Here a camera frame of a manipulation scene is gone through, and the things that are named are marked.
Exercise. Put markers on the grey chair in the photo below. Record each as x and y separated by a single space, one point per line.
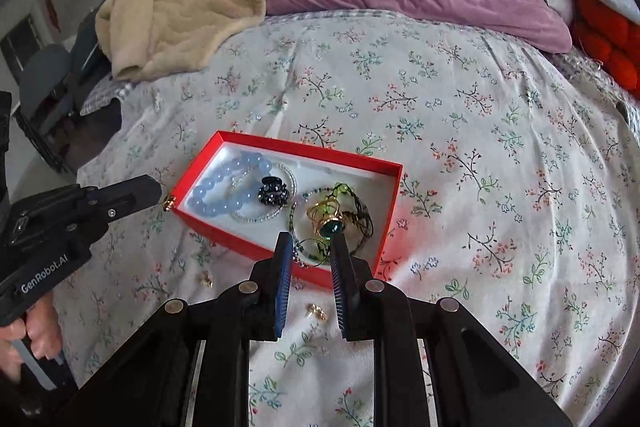
47 67

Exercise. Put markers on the grey checked sheet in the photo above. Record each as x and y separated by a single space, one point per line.
102 99

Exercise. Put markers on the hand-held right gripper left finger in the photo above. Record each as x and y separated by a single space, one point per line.
282 282

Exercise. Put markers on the gold earring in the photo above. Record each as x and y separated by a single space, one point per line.
168 203
205 278
316 311

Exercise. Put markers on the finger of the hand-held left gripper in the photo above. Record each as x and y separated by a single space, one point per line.
135 193

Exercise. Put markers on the person's left hand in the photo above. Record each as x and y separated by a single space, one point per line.
42 332

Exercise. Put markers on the floral bedsheet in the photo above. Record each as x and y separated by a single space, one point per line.
500 157

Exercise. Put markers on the black crate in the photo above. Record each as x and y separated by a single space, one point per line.
45 132

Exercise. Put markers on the black hair claw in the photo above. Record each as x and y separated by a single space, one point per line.
272 194

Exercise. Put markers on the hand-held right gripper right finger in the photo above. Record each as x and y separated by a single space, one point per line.
340 287

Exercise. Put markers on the red box with white insert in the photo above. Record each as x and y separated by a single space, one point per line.
387 212

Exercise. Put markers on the red wall hanging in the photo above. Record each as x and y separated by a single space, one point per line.
51 12

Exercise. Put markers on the orange plush toy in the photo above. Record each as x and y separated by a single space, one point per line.
600 37

